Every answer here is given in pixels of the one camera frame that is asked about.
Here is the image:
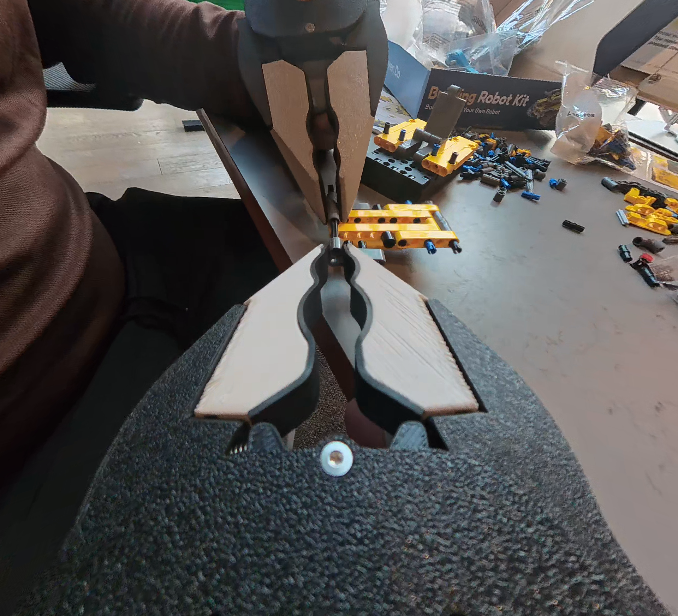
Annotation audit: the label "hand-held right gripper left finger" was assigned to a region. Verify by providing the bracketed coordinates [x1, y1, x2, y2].
[196, 246, 329, 426]

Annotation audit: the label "sticker sheet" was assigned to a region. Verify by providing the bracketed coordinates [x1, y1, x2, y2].
[551, 64, 643, 168]

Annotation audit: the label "cluster of yellow bricks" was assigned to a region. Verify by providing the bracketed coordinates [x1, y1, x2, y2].
[615, 182, 678, 238]

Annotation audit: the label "yellow black brick vehicle model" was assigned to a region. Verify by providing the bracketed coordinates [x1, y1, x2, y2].
[364, 85, 480, 204]

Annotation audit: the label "grey desk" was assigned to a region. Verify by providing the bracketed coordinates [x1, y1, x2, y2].
[196, 87, 678, 616]

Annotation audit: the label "clear plastic bag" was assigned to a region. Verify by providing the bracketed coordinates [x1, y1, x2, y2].
[380, 0, 594, 77]

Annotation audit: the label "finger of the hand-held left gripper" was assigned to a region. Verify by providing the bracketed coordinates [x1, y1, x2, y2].
[261, 58, 329, 225]
[329, 48, 374, 225]

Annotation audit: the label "pile of small bricks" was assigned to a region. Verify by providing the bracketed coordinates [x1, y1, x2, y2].
[458, 131, 569, 204]

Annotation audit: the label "yellow brick panel piece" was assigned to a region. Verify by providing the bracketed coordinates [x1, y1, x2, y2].
[339, 202, 463, 256]

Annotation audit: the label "black stand panel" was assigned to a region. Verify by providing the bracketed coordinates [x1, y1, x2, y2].
[591, 0, 678, 79]

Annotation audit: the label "blue cardboard box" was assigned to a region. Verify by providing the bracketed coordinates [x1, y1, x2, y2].
[387, 39, 564, 133]

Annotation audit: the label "person's left forearm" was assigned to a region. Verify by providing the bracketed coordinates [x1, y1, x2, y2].
[22, 0, 260, 124]

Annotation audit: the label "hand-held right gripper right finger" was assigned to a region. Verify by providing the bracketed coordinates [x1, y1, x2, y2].
[346, 246, 481, 424]

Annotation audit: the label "person's black trousers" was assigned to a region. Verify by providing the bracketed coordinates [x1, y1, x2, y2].
[0, 187, 319, 574]

